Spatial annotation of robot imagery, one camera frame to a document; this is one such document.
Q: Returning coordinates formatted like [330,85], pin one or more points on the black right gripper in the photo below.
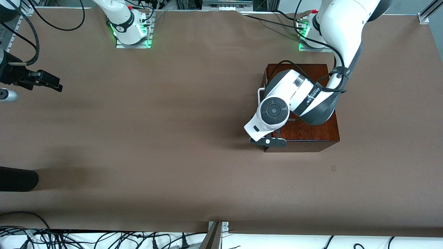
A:
[10,73]

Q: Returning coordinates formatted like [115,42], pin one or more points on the wooden drawer with brown front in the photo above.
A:
[265,74]

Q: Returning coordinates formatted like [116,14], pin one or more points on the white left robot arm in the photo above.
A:
[342,31]

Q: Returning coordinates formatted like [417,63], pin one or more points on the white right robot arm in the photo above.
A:
[121,17]

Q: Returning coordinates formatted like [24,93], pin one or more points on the black cylindrical object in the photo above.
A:
[17,179]

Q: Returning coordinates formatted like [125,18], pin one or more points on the dark brown wooden cabinet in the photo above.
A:
[311,133]

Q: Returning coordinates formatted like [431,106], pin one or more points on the perforated aluminium side rail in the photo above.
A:
[14,31]

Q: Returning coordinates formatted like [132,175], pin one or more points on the grey metal frame rail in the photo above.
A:
[226,4]

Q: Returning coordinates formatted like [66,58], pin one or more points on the aluminium frame beam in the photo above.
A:
[211,238]

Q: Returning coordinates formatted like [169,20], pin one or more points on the silver corner bracket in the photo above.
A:
[225,226]

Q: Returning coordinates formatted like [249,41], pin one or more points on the aluminium profile with end bracket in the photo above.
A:
[427,14]

